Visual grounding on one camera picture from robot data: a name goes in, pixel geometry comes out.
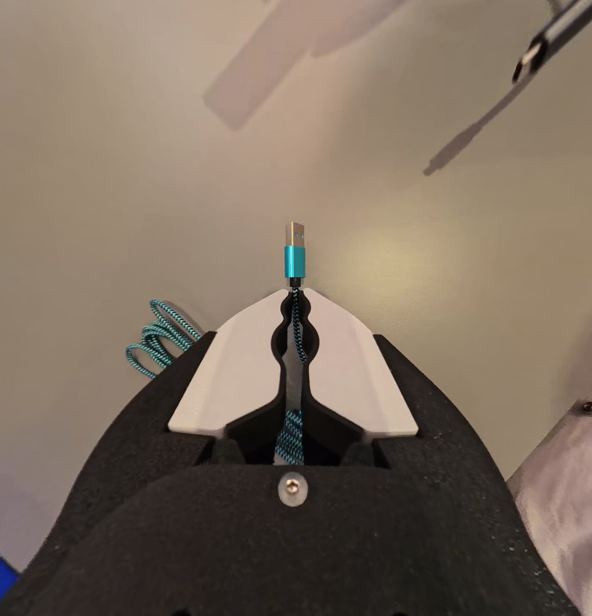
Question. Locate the wide grey usb hub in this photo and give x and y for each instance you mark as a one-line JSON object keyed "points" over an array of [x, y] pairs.
{"points": [[555, 33]]}

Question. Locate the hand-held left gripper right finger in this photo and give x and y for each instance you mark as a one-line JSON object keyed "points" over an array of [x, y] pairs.
{"points": [[358, 385]]}

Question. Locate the person's pale shirt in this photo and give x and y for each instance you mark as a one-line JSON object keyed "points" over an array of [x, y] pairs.
{"points": [[565, 505]]}

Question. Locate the blue plastic bin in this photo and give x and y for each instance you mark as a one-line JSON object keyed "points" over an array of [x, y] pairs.
{"points": [[0, 582]]}

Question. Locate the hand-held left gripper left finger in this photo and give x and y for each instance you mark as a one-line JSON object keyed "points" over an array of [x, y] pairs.
{"points": [[228, 380]]}

